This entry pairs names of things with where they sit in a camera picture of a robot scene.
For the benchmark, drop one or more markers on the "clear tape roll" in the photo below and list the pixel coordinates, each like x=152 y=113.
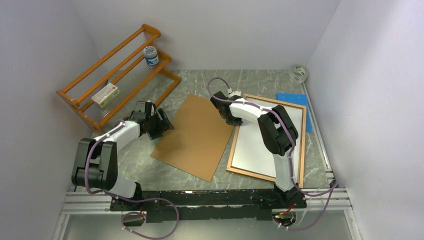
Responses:
x=298 y=73

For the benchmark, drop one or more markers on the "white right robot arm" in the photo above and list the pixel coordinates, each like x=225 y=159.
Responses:
x=278 y=135

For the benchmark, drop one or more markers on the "small white cardboard box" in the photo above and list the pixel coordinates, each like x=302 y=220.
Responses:
x=105 y=95

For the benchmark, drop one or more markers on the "orange wooden shelf rack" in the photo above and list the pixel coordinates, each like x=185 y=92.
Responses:
x=126 y=67

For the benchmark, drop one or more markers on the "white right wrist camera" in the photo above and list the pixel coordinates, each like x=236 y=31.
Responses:
x=235 y=92

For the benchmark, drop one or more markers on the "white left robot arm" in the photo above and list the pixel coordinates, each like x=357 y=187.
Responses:
x=96 y=161

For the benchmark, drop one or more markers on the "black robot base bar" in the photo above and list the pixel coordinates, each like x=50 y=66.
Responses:
x=167 y=205

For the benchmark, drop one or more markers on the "blue white lidded jar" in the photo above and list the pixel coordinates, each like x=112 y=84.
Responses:
x=151 y=55

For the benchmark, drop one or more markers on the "brown frame backing board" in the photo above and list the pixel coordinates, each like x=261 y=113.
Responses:
x=198 y=140

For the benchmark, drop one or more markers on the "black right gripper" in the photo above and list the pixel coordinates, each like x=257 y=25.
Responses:
x=236 y=122

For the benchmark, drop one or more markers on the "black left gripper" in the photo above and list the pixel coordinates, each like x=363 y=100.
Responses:
x=163 y=125

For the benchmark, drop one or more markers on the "wooden picture frame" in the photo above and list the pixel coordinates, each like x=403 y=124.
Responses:
x=250 y=158

